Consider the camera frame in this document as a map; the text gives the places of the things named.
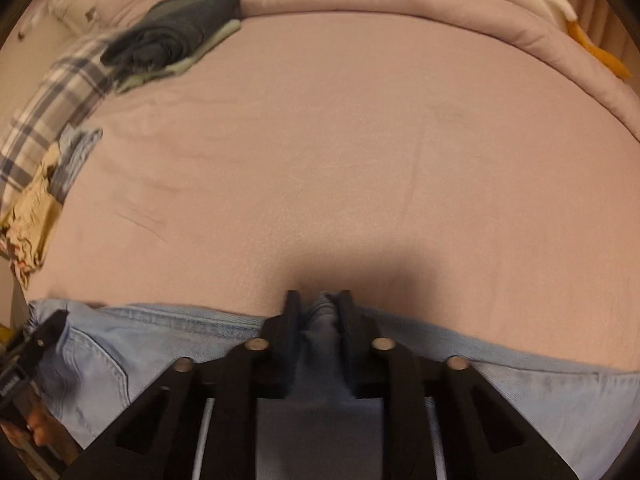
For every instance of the dark folded jeans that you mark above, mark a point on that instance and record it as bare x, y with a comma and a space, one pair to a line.
171, 31

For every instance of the cream printed garment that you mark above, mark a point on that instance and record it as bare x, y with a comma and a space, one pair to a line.
28, 225

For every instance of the green folded cloth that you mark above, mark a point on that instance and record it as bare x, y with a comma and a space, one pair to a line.
178, 68

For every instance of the small blue denim garment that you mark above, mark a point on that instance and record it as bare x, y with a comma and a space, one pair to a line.
76, 144

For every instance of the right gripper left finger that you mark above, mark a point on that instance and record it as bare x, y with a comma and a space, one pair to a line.
277, 364

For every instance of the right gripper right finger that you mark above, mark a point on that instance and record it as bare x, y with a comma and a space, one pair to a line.
355, 351

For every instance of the pink rolled comforter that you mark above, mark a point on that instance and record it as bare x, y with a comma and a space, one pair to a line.
500, 19

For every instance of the left hand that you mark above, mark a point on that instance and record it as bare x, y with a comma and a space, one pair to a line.
41, 427

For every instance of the plaid pillow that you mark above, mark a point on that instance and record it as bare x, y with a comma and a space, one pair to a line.
67, 95

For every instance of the light blue denim pants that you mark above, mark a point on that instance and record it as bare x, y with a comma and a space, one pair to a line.
106, 357

